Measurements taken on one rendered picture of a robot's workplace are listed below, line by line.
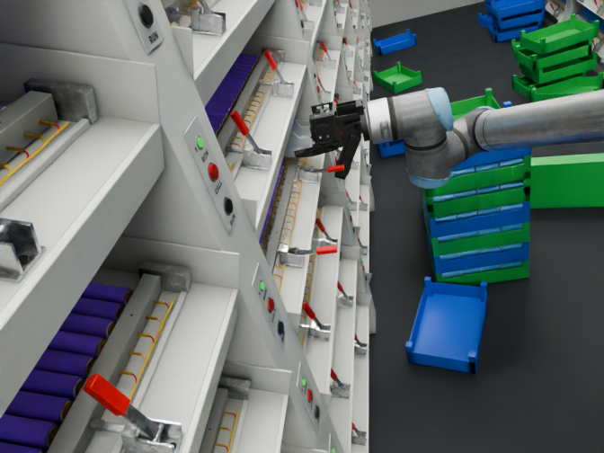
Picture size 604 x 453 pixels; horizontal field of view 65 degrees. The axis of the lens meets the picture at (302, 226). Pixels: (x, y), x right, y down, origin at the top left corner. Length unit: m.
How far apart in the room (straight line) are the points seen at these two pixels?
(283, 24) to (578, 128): 0.61
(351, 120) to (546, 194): 1.18
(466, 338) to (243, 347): 1.09
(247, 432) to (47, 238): 0.40
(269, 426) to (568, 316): 1.21
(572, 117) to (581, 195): 1.15
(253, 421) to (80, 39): 0.46
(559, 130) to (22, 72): 0.81
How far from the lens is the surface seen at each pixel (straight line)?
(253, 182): 0.68
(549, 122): 0.97
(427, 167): 1.06
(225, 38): 0.64
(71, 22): 0.43
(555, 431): 1.45
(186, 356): 0.47
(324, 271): 1.08
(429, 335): 1.61
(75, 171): 0.37
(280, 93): 0.95
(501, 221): 1.60
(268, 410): 0.65
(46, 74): 0.45
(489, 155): 1.46
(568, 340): 1.63
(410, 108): 1.00
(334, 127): 1.00
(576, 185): 2.04
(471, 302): 1.70
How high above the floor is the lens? 1.25
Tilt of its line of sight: 35 degrees down
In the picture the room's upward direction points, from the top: 18 degrees counter-clockwise
